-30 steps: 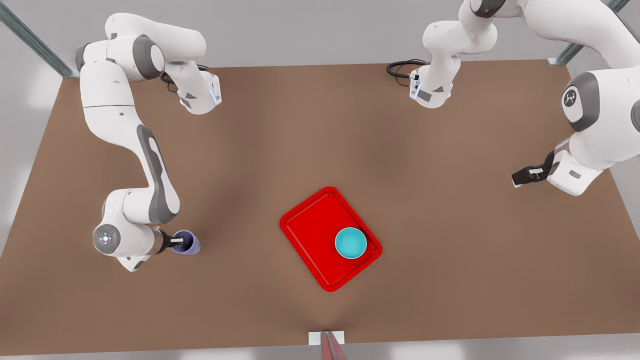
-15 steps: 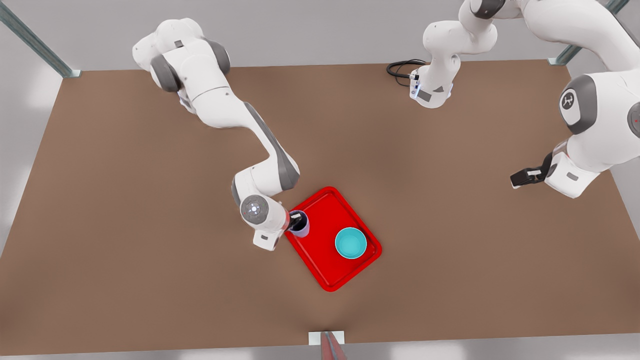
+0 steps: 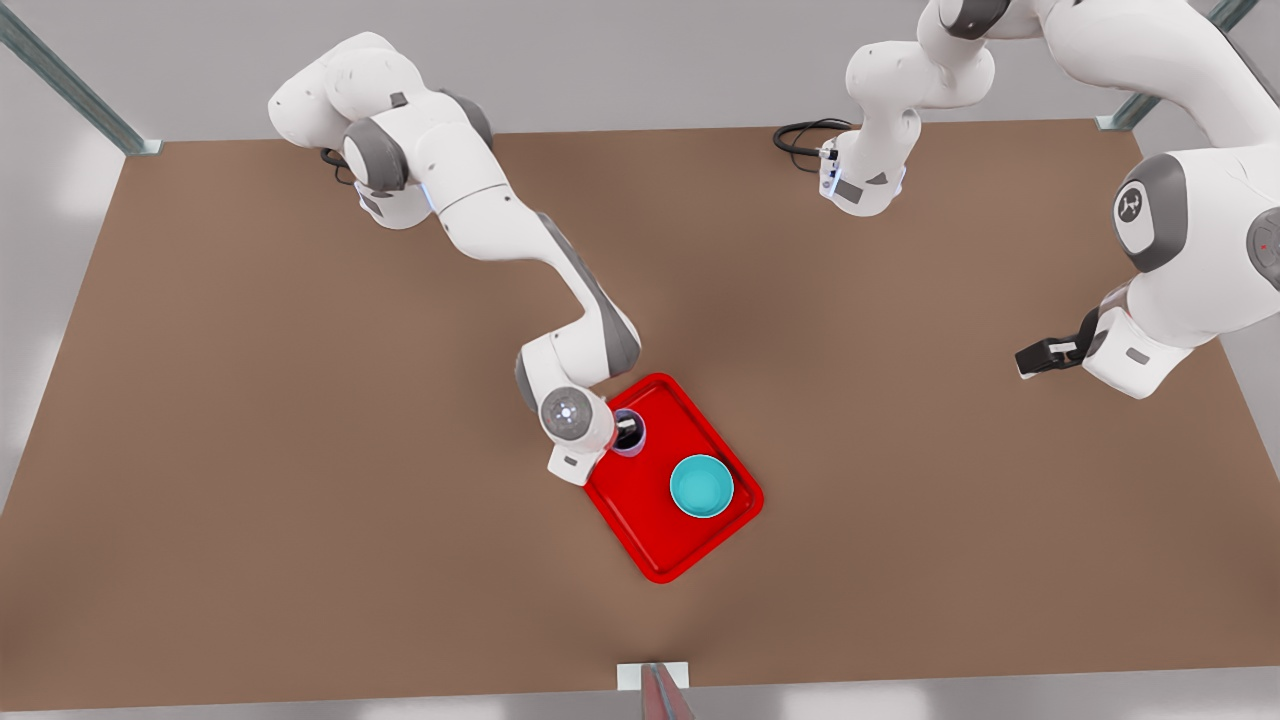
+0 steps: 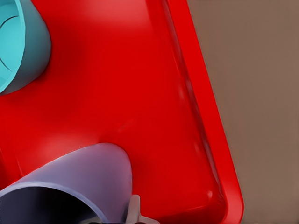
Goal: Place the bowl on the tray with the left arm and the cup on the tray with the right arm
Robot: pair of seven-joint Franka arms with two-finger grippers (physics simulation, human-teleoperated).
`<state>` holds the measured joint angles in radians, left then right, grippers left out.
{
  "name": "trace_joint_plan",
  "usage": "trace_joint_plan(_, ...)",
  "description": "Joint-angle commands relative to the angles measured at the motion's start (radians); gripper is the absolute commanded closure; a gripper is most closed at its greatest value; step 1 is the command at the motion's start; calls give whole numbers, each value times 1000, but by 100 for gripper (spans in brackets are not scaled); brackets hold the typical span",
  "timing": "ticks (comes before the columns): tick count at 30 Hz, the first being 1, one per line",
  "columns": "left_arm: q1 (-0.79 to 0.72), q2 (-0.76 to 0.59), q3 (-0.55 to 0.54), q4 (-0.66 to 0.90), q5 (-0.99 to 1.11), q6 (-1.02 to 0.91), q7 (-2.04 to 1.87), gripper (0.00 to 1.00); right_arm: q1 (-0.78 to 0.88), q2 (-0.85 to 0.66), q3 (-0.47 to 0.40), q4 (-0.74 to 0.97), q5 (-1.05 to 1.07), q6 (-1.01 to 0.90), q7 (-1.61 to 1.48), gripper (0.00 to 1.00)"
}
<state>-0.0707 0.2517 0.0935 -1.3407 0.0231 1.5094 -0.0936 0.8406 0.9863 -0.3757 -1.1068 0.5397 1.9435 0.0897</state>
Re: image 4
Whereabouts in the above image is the red plastic tray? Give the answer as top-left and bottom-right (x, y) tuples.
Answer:
(0, 0), (244, 224)

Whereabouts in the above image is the teal bowl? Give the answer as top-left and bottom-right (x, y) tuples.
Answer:
(0, 0), (52, 96)

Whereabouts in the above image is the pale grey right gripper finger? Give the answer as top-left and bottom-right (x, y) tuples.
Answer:
(124, 194), (157, 224)

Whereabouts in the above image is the purple cup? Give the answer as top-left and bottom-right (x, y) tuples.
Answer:
(0, 142), (133, 224)

